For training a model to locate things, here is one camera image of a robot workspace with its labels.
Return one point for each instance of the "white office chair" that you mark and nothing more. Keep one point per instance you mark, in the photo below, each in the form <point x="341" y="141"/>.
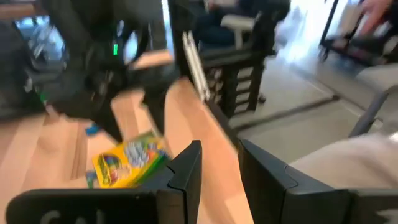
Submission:
<point x="239" y="23"/>

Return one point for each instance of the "black aluminium table frame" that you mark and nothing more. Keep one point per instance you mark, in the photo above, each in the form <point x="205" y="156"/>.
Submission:
<point x="180" y="37"/>

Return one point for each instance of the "white bracket strip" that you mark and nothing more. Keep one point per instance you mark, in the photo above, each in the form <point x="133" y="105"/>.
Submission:
<point x="196" y="65"/>

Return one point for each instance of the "person's hand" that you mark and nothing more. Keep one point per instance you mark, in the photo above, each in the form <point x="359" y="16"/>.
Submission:
<point x="374" y="15"/>

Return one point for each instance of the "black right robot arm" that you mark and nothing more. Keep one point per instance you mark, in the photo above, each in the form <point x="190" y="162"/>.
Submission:
<point x="77" y="18"/>

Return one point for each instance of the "yellow green crayon box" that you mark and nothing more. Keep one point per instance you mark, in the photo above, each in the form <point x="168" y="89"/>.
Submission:
<point x="130" y="161"/>

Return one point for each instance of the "grey stool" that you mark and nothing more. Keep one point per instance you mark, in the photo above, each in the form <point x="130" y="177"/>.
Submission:
<point x="348" y="161"/>

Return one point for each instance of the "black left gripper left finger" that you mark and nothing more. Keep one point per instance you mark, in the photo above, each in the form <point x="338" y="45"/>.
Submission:
<point x="177" y="193"/>

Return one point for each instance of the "black drawer cabinet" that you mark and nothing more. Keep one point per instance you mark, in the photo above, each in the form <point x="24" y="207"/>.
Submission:
<point x="239" y="90"/>

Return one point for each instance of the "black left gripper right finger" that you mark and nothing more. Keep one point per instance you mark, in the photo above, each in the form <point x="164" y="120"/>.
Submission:
<point x="280" y="199"/>

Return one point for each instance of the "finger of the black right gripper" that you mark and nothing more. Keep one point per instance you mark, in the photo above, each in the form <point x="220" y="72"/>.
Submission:
<point x="107" y="121"/>
<point x="157" y="112"/>

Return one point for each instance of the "small blue eraser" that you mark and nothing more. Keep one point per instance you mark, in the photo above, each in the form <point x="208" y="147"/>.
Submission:
<point x="92" y="129"/>

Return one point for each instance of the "person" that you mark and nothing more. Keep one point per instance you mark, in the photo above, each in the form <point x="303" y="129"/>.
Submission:
<point x="217" y="28"/>

